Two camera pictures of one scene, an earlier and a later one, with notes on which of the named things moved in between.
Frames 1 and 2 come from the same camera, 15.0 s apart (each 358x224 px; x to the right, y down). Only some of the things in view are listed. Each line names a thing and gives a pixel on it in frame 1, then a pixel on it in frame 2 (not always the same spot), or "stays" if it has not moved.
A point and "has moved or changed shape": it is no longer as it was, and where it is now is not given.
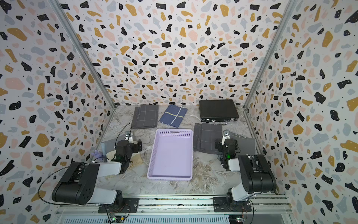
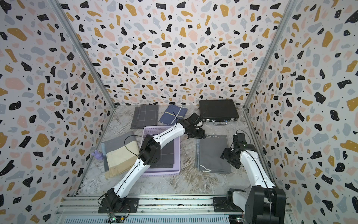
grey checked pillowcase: x=145 y=116 stays
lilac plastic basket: x=170 y=154 has moved or changed shape
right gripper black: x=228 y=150 to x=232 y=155
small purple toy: x=98 y=155 stays
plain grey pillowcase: x=247 y=145 has moved or changed shape
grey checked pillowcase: x=204 y=136 to x=167 y=157
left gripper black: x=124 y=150 to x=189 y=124
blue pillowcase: x=174 y=115 stays
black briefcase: x=219 y=111 stays
